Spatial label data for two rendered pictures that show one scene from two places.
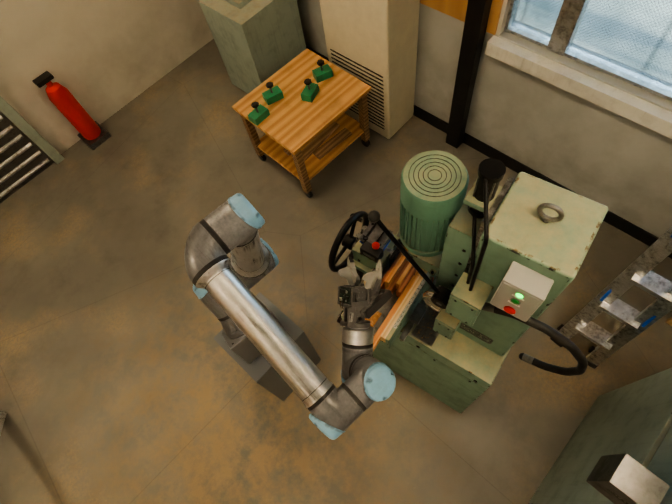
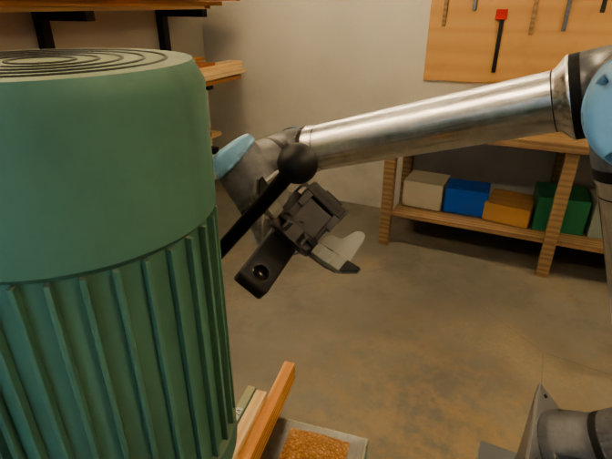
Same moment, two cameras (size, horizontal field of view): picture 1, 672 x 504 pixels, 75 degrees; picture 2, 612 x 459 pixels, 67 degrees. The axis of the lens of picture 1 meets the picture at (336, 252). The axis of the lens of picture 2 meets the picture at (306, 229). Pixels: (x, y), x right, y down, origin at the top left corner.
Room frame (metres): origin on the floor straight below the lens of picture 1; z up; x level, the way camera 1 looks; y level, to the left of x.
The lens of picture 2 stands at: (0.96, -0.31, 1.53)
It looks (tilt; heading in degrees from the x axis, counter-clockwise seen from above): 26 degrees down; 150
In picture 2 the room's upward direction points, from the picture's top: straight up
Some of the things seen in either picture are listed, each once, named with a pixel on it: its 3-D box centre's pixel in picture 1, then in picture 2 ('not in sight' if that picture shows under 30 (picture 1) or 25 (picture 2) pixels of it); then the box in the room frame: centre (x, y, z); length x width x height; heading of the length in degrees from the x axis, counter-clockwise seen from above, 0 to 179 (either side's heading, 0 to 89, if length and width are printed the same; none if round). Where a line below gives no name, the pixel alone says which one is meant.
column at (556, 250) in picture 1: (510, 280); not in sight; (0.44, -0.50, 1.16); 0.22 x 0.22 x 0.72; 43
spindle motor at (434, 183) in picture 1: (430, 207); (96, 293); (0.65, -0.30, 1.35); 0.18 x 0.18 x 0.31
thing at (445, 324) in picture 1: (449, 319); not in sight; (0.41, -0.31, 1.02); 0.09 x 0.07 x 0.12; 133
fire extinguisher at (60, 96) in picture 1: (71, 109); not in sight; (2.80, 1.61, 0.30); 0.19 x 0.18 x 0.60; 35
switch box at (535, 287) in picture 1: (519, 293); not in sight; (0.32, -0.42, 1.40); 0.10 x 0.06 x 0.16; 43
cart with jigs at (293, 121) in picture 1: (306, 121); not in sight; (2.11, -0.02, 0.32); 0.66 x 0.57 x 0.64; 123
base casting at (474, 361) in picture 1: (446, 300); not in sight; (0.56, -0.38, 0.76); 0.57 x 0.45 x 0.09; 43
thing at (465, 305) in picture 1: (467, 300); not in sight; (0.39, -0.34, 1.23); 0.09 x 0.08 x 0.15; 43
